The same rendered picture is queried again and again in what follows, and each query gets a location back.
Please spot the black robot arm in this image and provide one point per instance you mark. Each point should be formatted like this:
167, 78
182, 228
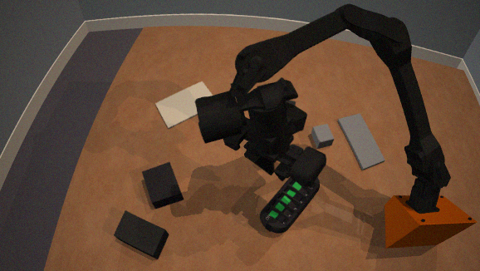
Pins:
221, 116

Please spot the beige flat rectangular panel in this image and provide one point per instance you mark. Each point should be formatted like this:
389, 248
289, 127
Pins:
181, 106

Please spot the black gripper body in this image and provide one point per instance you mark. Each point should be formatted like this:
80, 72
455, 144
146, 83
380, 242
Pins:
304, 165

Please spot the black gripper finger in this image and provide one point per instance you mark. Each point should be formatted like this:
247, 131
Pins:
282, 172
262, 162

